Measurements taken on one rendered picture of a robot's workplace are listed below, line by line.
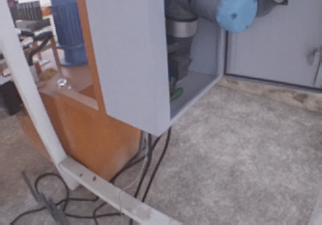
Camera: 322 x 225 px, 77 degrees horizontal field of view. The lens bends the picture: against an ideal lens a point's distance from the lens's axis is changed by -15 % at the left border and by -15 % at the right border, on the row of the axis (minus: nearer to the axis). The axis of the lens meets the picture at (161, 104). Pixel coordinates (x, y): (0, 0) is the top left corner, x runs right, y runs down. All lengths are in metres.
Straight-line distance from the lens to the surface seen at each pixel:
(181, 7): 0.55
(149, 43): 0.50
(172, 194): 1.29
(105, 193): 1.04
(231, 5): 0.47
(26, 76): 1.01
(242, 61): 0.89
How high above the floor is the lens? 1.05
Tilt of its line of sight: 32 degrees down
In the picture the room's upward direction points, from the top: 4 degrees counter-clockwise
